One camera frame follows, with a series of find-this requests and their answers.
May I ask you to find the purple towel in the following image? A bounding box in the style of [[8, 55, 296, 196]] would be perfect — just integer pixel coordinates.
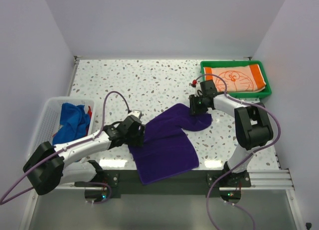
[[129, 103, 212, 185]]

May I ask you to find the orange Doraemon towel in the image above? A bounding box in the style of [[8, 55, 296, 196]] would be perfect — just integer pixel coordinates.
[[203, 64, 266, 93]]

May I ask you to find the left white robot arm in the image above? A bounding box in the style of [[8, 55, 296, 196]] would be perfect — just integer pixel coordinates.
[[23, 115, 145, 195]]

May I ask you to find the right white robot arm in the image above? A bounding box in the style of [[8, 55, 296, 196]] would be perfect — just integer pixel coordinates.
[[189, 80, 274, 187]]

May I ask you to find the teal and red towel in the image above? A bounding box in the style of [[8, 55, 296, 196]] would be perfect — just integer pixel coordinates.
[[87, 106, 92, 118]]

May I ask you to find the blue towel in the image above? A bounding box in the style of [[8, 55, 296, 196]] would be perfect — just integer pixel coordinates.
[[52, 103, 91, 145]]

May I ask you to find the white plastic basket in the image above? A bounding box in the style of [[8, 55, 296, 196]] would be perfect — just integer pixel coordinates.
[[26, 97, 95, 166]]

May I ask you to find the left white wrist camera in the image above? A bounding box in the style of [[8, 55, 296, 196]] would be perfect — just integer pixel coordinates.
[[128, 110, 142, 119]]

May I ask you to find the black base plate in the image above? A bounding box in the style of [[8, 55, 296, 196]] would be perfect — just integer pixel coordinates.
[[74, 169, 251, 200]]

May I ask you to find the aluminium rail frame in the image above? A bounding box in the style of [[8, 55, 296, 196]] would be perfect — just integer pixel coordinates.
[[31, 163, 294, 195]]

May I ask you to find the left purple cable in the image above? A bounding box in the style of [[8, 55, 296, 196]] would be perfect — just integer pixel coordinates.
[[0, 91, 132, 206]]

